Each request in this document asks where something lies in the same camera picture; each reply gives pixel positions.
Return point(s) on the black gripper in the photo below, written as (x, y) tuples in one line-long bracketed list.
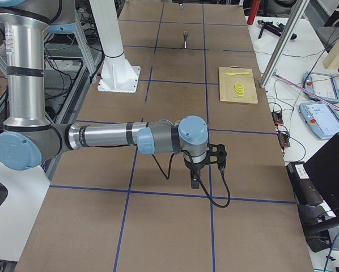
[(194, 168)]

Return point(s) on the steel jigger measuring cup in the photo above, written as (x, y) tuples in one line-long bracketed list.
[(185, 37)]

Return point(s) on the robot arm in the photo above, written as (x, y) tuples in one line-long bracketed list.
[(29, 138)]

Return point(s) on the wooden cutting board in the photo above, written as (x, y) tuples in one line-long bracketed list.
[(227, 86)]

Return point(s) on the yellow plastic knife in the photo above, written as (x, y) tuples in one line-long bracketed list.
[(237, 73)]

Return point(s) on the black box with label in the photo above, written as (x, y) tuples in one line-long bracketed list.
[(304, 189)]

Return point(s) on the black monitor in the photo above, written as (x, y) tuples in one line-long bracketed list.
[(323, 170)]

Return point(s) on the near teach pendant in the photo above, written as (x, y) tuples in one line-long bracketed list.
[(321, 118)]

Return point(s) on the teach pendant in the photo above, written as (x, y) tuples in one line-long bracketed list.
[(321, 118), (323, 85)]

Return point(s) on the far teach pendant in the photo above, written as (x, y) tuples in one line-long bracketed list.
[(323, 85)]

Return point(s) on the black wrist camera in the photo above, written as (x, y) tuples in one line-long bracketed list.
[(216, 154)]

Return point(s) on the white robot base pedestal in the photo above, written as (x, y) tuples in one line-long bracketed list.
[(117, 74)]

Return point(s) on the black handled tool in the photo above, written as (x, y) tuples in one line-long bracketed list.
[(270, 27)]

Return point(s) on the aluminium frame post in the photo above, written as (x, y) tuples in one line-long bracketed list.
[(292, 21)]

